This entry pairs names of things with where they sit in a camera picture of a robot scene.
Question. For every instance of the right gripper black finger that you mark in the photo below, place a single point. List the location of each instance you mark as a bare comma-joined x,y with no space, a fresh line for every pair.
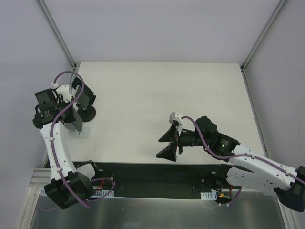
170,135
169,153

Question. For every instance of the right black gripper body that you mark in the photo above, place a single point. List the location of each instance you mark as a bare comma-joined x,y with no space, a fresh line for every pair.
178,140

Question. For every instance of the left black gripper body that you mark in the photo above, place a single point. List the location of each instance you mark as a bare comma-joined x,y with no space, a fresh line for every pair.
76,109

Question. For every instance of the blue phone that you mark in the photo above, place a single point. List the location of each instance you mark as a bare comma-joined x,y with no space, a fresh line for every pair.
74,122

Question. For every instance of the silver metal phone stand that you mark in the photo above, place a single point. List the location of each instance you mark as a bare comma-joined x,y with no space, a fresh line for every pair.
84,134

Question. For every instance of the black round-base phone holder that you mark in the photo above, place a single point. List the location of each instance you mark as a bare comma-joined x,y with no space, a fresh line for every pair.
88,114

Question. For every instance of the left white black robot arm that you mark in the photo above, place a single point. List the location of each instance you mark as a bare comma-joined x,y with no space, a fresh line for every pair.
57,148

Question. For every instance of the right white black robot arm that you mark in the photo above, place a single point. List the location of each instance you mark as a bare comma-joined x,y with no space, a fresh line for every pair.
243,167

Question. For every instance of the black stand far left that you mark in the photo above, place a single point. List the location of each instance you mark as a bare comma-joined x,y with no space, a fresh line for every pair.
92,99

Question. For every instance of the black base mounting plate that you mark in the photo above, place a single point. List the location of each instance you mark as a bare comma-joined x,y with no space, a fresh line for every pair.
166,181

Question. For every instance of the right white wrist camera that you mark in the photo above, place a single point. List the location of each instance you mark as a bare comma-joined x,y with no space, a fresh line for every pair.
176,120

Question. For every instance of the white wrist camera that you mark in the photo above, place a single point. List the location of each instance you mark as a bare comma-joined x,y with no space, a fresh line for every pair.
63,91
176,120

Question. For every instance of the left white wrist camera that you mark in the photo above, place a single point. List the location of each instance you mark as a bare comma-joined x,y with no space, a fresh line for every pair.
63,91

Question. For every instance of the right white cable duct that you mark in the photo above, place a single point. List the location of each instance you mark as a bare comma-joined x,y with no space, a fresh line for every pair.
208,196

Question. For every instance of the white cable duct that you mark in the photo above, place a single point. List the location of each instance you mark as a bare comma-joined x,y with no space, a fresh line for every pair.
208,196
100,193

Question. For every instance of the left white cable duct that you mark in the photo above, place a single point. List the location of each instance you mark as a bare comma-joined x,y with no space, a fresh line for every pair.
100,193

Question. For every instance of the left aluminium frame post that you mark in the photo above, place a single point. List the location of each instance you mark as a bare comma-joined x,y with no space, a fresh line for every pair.
56,32

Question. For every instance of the aluminium frame post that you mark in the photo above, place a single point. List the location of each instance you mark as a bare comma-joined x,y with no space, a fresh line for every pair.
56,32
274,15

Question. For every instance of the right aluminium frame post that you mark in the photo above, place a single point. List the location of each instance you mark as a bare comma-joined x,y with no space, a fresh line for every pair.
274,15

